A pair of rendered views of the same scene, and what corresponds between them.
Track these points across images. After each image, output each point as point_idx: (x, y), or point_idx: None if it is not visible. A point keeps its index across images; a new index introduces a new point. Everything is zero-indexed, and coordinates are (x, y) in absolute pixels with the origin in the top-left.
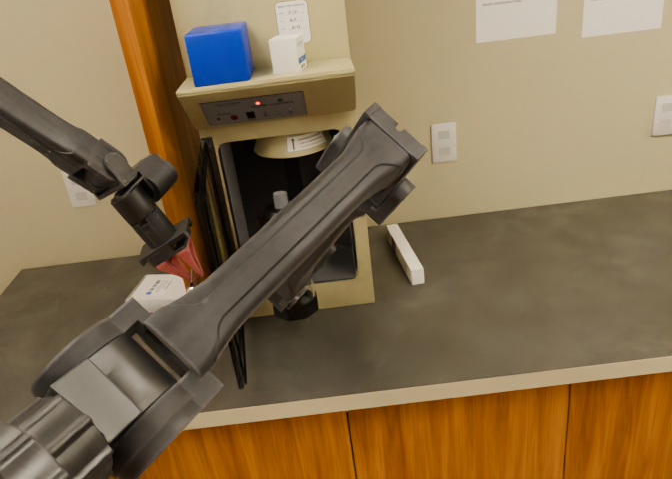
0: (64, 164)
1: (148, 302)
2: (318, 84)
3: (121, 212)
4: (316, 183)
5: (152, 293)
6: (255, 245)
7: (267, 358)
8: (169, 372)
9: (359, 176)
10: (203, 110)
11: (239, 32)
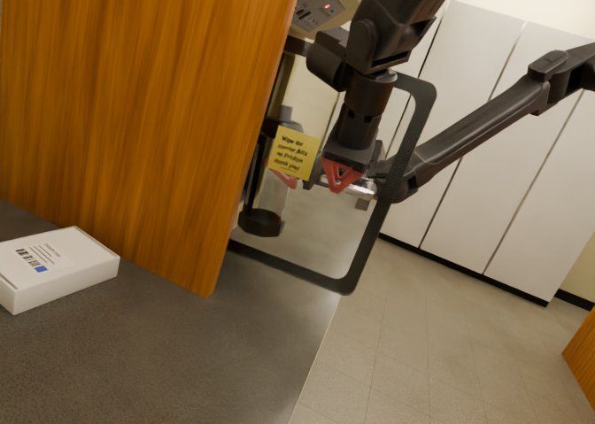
0: (428, 4)
1: (60, 281)
2: (354, 9)
3: (385, 96)
4: None
5: (49, 267)
6: None
7: (273, 278)
8: (230, 335)
9: None
10: None
11: None
